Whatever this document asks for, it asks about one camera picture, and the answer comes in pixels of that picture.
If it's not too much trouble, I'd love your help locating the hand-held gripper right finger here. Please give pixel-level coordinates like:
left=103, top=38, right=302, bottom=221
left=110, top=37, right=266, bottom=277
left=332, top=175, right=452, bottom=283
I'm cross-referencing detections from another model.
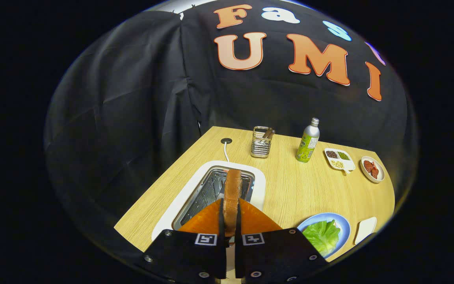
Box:
left=235, top=198, right=329, bottom=282

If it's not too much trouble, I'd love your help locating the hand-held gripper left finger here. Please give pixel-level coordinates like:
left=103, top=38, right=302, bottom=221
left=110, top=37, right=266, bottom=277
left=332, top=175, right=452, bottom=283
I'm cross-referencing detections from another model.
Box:
left=143, top=198, right=227, bottom=281

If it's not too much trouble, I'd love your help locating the green lettuce leaf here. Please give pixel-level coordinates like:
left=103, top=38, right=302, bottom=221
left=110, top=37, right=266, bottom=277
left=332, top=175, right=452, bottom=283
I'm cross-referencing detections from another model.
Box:
left=302, top=220, right=341, bottom=258

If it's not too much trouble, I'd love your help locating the toasted brown bread slice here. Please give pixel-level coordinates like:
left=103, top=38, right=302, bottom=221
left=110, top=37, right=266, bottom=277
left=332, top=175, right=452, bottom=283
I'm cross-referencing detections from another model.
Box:
left=223, top=168, right=243, bottom=237

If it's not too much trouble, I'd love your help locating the white toaster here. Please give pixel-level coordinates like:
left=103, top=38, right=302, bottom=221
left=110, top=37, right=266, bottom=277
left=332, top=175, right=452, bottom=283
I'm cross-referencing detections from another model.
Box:
left=151, top=160, right=266, bottom=242

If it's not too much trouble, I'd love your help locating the blue round plate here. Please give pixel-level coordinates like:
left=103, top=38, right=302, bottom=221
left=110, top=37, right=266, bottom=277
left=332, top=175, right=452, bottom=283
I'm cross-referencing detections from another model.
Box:
left=297, top=213, right=351, bottom=259

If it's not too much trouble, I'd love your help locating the white rectangular plate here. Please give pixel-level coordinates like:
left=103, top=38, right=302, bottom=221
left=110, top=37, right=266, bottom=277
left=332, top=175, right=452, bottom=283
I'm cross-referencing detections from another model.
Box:
left=354, top=217, right=378, bottom=245

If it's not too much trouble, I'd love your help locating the white divided seed dish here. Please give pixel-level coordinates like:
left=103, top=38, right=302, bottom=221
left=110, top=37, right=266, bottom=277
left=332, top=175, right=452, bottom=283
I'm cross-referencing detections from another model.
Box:
left=324, top=148, right=356, bottom=174

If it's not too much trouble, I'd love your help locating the green metal bottle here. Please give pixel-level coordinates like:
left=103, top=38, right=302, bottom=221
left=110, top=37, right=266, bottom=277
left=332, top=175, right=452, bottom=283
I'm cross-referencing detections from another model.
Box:
left=296, top=118, right=320, bottom=163

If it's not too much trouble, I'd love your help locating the white round plate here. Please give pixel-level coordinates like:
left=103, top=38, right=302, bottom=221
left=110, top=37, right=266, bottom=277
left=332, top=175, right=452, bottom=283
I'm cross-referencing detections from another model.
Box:
left=361, top=156, right=385, bottom=184

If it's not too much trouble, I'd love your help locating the black backdrop cloth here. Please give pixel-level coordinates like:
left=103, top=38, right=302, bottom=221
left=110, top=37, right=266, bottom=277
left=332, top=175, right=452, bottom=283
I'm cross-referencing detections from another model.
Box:
left=44, top=0, right=419, bottom=237

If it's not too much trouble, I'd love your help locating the wire mesh utensil holder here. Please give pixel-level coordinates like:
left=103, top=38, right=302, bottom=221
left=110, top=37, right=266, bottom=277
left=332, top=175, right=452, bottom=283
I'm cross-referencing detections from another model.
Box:
left=251, top=126, right=274, bottom=159

